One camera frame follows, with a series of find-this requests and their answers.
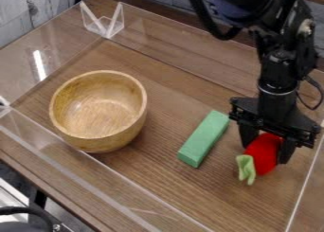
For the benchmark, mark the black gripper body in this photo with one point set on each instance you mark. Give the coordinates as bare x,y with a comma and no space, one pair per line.
294,125

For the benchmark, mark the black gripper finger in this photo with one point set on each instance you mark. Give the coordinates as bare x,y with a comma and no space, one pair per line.
248,133
287,150

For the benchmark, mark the red plush fruit green leaf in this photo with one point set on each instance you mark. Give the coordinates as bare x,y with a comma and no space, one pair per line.
259,159

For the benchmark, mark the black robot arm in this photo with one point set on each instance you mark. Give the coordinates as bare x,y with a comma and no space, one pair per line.
282,26

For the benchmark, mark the green rectangular block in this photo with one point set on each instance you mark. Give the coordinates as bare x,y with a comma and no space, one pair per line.
203,139

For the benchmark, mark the wooden bowl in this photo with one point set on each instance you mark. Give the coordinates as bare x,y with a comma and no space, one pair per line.
98,110

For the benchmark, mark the black metal table leg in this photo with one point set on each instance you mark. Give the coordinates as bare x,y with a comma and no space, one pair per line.
38,197

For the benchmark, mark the clear acrylic corner bracket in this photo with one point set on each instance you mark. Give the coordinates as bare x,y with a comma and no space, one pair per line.
103,26

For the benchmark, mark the clear acrylic tray wall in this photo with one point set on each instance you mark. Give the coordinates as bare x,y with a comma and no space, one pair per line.
140,189

